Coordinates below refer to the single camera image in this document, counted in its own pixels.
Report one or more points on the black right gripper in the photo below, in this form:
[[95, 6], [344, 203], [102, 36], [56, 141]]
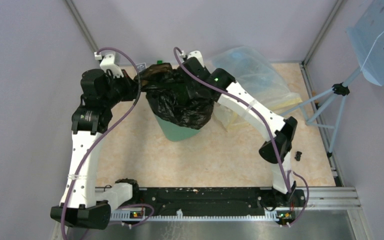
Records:
[[191, 91]]

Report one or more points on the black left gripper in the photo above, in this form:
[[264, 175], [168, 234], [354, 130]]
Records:
[[132, 86]]

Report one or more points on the black trash bag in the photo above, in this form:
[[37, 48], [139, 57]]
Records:
[[168, 98]]

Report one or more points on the green plastic trash bin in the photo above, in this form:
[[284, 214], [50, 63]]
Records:
[[175, 133]]

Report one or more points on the clear plastic bag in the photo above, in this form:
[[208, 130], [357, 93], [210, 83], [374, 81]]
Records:
[[257, 76]]

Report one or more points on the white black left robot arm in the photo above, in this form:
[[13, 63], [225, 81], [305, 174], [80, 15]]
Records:
[[81, 206]]

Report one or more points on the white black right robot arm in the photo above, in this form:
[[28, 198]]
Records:
[[278, 132]]

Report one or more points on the blue playing card deck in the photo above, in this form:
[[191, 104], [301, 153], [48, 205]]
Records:
[[141, 66]]

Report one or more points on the small black plastic piece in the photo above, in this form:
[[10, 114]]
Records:
[[298, 156]]

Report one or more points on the light blue tripod stand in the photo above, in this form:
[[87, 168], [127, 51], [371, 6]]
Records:
[[322, 101]]

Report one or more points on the perforated light blue panel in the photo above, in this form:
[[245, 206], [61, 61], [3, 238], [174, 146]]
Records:
[[367, 40]]

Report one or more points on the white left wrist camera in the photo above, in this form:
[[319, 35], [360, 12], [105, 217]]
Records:
[[108, 62]]

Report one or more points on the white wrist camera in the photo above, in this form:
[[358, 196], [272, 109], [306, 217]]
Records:
[[193, 54], [108, 62]]

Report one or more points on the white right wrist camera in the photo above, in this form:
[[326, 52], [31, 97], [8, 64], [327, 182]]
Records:
[[193, 54]]

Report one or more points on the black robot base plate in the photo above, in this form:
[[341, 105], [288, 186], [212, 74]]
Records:
[[214, 201]]

